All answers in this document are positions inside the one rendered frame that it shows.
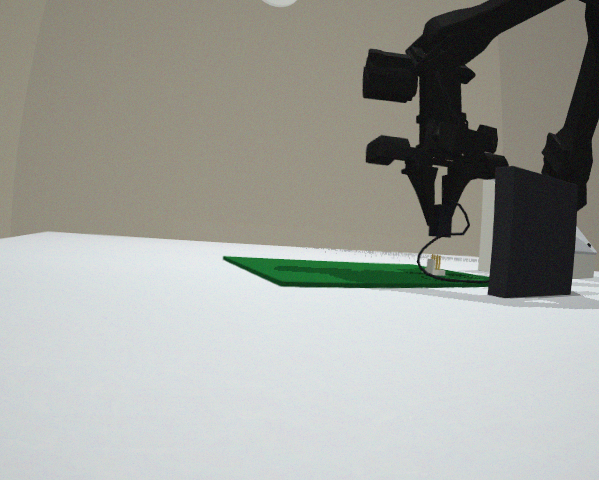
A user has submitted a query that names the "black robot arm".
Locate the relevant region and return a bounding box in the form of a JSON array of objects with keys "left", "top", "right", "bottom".
[{"left": 362, "top": 0, "right": 599, "bottom": 212}]

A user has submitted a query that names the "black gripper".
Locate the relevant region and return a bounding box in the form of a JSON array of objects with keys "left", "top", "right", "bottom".
[{"left": 366, "top": 101, "right": 509, "bottom": 227}]

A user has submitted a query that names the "green circuit board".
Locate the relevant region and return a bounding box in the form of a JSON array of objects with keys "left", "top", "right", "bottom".
[{"left": 222, "top": 254, "right": 489, "bottom": 289}]

